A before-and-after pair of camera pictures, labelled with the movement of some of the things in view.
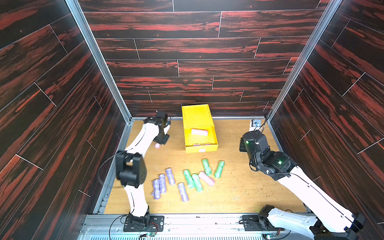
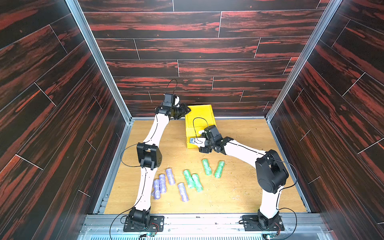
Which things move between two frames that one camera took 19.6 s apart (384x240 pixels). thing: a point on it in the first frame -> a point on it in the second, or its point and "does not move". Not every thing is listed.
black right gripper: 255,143 -> 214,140
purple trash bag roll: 162,183 does not move
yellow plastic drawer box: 198,117 does not move
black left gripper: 167,136 -> 183,110
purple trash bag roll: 156,192 does not move
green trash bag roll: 207,169 does not move
